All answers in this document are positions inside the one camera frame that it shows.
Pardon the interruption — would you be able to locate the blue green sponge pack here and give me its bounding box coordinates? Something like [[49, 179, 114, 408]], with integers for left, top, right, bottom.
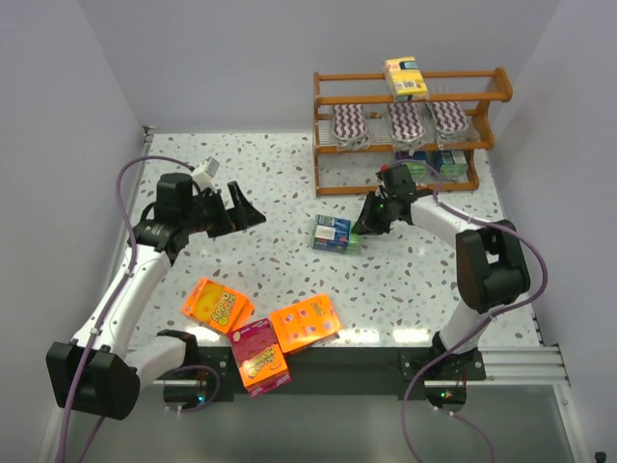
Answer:
[[395, 150, 427, 182], [431, 150, 468, 181], [310, 214, 362, 254]]

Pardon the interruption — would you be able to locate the silver scourer pack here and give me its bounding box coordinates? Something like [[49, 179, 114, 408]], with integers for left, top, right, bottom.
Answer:
[[331, 104, 370, 150]]

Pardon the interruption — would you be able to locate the pink grey zigzag sponge pack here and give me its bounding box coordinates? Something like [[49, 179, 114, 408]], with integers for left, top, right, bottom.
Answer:
[[427, 101, 471, 147]]

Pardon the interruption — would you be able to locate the orange Scrub Daddy box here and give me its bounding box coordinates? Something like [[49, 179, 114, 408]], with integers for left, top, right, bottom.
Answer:
[[180, 278, 255, 336]]

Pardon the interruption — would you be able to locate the orange Scrub Mommy box back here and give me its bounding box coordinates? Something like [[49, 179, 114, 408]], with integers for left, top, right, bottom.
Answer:
[[270, 294, 341, 354]]

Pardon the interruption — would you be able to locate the yellow sponge pack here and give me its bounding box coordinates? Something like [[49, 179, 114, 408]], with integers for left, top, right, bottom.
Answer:
[[383, 56, 430, 102]]

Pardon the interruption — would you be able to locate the pink Scrub Mommy box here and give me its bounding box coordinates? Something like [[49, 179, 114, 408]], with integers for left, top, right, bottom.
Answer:
[[229, 318, 291, 397]]

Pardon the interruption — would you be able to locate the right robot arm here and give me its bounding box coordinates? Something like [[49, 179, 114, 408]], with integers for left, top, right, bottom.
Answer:
[[352, 165, 530, 356]]

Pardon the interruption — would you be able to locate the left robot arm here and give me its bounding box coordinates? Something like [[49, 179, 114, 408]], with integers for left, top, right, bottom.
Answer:
[[45, 173, 266, 420]]

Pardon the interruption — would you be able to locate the orange wooden shelf rack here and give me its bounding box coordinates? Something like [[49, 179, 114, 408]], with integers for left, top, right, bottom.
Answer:
[[312, 68, 513, 197]]

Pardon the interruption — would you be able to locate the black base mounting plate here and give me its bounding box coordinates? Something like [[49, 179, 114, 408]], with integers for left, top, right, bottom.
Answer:
[[162, 346, 487, 406]]

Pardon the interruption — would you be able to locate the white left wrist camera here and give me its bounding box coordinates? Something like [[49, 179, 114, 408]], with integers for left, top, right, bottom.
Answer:
[[191, 157, 220, 191]]

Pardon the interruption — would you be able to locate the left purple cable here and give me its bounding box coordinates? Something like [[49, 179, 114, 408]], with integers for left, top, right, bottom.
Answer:
[[52, 154, 223, 463]]

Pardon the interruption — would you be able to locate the purple cable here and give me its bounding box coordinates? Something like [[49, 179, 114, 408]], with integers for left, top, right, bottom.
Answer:
[[380, 158, 550, 463], [52, 154, 223, 463]]

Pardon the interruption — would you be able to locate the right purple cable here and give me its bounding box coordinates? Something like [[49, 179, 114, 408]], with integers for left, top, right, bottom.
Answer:
[[380, 158, 550, 463]]

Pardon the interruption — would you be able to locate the aluminium rail frame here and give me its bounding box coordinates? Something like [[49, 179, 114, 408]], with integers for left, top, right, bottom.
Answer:
[[481, 346, 570, 386]]

